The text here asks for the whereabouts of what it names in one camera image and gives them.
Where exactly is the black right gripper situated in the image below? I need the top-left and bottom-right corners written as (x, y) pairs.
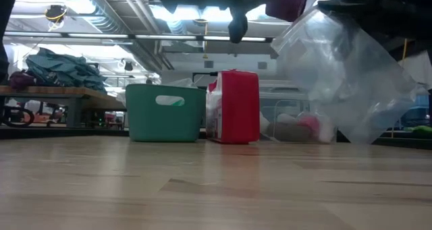
top-left (317, 0), bottom-right (432, 40)

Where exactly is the purple bandage roll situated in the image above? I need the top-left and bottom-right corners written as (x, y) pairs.
top-left (265, 0), bottom-right (310, 24)

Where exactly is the clear plastic zip bag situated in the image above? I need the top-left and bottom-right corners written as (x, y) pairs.
top-left (269, 7), bottom-right (429, 145)

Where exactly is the white bandage roll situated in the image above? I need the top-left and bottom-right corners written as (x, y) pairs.
top-left (259, 111), bottom-right (271, 134)
top-left (319, 117), bottom-right (335, 143)
top-left (276, 113), bottom-right (298, 124)

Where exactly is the dark brown bandage roll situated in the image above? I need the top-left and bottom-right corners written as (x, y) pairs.
top-left (268, 123), bottom-right (311, 142)

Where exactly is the red bandage roll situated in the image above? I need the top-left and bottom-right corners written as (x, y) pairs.
top-left (298, 115), bottom-right (320, 133)

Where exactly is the red first aid case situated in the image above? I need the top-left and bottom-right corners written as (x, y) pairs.
top-left (205, 69), bottom-right (261, 145)

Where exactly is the clear plastic storage box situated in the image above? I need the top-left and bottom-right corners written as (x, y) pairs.
top-left (258, 80), bottom-right (338, 144)

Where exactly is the teal plastic bin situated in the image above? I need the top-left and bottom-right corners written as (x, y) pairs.
top-left (125, 84), bottom-right (207, 143)

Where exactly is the blue plastic crate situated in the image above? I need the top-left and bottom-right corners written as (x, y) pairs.
top-left (403, 94), bottom-right (431, 127)

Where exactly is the long ceiling light bar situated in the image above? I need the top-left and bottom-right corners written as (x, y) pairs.
top-left (3, 30), bottom-right (274, 44)

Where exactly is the green object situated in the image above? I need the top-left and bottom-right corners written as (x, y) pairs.
top-left (410, 124), bottom-right (432, 140)

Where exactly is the yellow black ceiling coil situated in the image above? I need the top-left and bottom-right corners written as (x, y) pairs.
top-left (45, 4), bottom-right (68, 24)

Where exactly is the teal cloth pile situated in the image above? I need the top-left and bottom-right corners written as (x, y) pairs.
top-left (25, 47), bottom-right (108, 93)

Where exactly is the wooden workbench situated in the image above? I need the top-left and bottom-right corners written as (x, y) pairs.
top-left (0, 86), bottom-right (126, 129)

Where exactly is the dark purple cloth bundle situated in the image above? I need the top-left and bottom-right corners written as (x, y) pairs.
top-left (8, 70), bottom-right (36, 91)

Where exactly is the black tube handle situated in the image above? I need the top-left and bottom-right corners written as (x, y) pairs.
top-left (191, 71), bottom-right (219, 88)

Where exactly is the black hose loop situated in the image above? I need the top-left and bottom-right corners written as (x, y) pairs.
top-left (0, 105), bottom-right (36, 129)

